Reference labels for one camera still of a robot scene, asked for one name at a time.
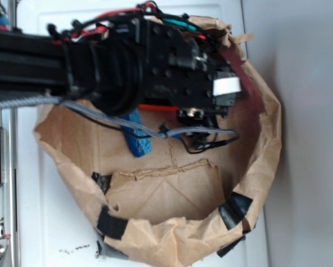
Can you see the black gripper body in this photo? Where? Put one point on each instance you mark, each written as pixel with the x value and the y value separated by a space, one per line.
pixel 178 73

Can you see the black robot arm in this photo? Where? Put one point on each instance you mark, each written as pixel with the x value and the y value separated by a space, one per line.
pixel 135 63

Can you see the blue sponge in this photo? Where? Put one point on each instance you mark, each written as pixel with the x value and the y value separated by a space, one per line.
pixel 137 141

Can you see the brown paper bag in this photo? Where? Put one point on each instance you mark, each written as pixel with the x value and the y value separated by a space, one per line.
pixel 169 196

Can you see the black tape piece right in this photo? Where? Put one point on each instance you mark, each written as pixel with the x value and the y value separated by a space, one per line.
pixel 234 209

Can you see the black tape piece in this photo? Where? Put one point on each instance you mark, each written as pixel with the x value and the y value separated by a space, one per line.
pixel 110 226
pixel 234 209

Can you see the black tape piece left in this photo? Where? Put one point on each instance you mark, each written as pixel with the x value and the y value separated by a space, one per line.
pixel 110 226

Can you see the black tape lower right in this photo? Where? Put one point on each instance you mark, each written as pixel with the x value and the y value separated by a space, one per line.
pixel 224 250

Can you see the aluminium rail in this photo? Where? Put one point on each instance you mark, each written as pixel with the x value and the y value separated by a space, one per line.
pixel 9 252

